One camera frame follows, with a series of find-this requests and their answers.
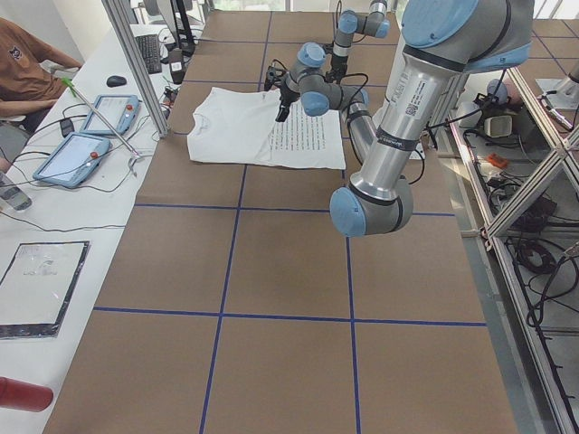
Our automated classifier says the teach pendant far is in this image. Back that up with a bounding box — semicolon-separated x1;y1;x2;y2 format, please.
81;94;140;136

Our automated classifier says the orange tool under frame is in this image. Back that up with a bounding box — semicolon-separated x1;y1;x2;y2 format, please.
485;153;509;169

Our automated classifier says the black keyboard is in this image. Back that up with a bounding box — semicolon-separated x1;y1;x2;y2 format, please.
135;34;162;74

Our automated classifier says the dark red bottle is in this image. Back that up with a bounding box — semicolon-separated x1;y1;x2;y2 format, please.
1;377;53;412

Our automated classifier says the person in brown shirt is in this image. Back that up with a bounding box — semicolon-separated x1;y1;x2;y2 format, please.
1;19;82;133

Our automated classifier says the clear water bottle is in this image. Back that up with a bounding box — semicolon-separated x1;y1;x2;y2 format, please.
0;172;33;211

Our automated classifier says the white printed t-shirt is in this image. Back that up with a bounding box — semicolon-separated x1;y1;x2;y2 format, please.
187;87;346;170

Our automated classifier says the aluminium frame post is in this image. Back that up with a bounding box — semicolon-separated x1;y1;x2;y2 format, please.
101;0;168;138

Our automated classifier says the black computer mouse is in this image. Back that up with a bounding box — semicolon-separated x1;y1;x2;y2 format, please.
106;75;127;88

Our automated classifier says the teach pendant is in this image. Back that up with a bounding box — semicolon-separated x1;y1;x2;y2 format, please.
33;132;111;188
81;94;140;136

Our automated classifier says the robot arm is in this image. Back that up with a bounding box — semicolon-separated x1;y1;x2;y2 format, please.
330;1;534;237
276;42;376;163

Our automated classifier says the teach pendant near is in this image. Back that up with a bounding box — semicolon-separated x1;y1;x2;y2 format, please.
33;132;111;188

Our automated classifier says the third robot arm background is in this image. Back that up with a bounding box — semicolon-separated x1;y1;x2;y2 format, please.
536;63;578;110

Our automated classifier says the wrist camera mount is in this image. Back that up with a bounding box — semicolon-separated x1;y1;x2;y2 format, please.
263;59;288;91

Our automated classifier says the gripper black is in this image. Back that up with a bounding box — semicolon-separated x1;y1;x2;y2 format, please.
275;77;300;122
326;53;348;84

